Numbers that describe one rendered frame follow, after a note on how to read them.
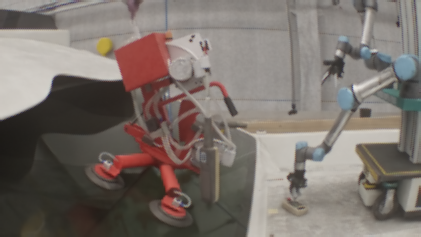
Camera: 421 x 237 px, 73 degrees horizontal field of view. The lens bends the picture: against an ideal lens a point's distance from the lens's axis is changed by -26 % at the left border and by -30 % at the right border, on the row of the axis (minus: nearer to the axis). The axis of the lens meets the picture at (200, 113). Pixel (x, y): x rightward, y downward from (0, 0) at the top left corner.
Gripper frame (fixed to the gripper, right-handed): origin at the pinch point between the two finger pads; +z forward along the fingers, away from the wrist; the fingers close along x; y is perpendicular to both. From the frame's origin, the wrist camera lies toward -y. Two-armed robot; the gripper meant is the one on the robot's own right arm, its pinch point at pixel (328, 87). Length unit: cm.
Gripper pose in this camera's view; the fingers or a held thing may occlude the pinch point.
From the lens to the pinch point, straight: 218.1
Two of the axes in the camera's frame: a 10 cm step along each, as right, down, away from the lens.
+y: 8.6, 3.3, 4.0
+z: -3.9, 9.2, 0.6
